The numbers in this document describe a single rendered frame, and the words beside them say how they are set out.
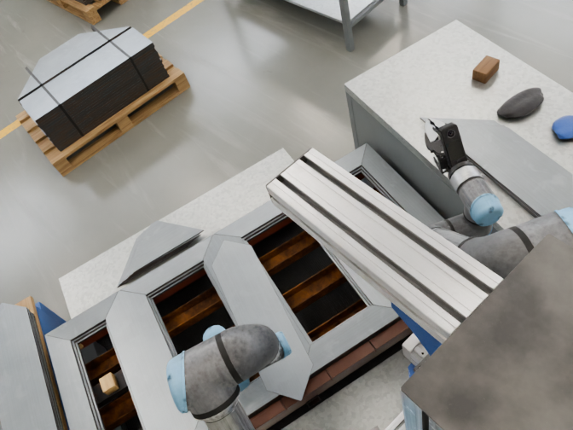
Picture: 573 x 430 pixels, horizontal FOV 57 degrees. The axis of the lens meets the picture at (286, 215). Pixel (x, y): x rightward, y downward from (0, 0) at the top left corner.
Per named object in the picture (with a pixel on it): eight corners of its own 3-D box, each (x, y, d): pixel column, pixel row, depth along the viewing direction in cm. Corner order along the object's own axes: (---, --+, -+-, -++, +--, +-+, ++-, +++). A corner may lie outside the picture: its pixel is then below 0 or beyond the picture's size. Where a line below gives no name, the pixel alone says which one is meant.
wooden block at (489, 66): (485, 84, 207) (486, 74, 203) (471, 79, 210) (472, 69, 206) (499, 69, 210) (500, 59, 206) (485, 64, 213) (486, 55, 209)
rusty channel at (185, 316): (65, 384, 214) (58, 380, 210) (397, 180, 236) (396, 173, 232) (70, 401, 210) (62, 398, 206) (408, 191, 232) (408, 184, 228)
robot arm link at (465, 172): (454, 183, 133) (485, 170, 132) (447, 171, 136) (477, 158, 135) (457, 200, 139) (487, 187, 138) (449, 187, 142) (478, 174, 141)
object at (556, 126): (564, 145, 182) (566, 139, 180) (544, 129, 188) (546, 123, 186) (593, 130, 184) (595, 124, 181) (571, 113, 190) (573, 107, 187)
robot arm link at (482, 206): (475, 233, 133) (477, 214, 126) (455, 201, 139) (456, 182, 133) (504, 223, 132) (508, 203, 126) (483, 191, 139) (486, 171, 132)
